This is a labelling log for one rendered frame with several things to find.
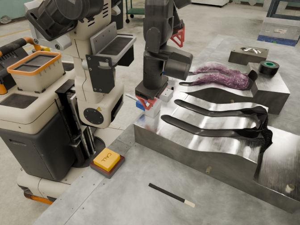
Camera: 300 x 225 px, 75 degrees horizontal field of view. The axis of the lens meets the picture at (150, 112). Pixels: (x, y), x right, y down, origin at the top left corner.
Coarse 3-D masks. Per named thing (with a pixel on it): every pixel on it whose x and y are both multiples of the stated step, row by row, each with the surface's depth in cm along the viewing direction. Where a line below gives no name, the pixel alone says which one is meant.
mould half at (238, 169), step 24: (192, 96) 78; (144, 120) 66; (192, 120) 67; (216, 120) 66; (240, 120) 61; (144, 144) 68; (168, 144) 62; (192, 144) 59; (216, 144) 55; (240, 144) 52; (288, 144) 62; (216, 168) 56; (240, 168) 52; (264, 168) 55; (288, 168) 55; (264, 192) 52; (288, 192) 50
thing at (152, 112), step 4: (128, 96) 70; (132, 96) 69; (136, 100) 69; (144, 100) 67; (160, 100) 66; (136, 104) 67; (140, 104) 66; (148, 104) 64; (156, 104) 64; (160, 104) 67; (140, 108) 68; (144, 108) 66; (152, 108) 63; (156, 108) 65; (148, 112) 66; (152, 112) 65; (156, 112) 67; (148, 116) 68; (152, 116) 66
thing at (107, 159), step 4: (104, 152) 62; (108, 152) 62; (112, 152) 62; (100, 156) 61; (104, 156) 61; (108, 156) 61; (112, 156) 61; (116, 156) 61; (96, 160) 60; (100, 160) 60; (104, 160) 60; (108, 160) 60; (112, 160) 60; (116, 160) 61; (96, 164) 60; (100, 164) 59; (104, 164) 59; (108, 164) 59; (112, 164) 60; (104, 168) 59; (108, 168) 58
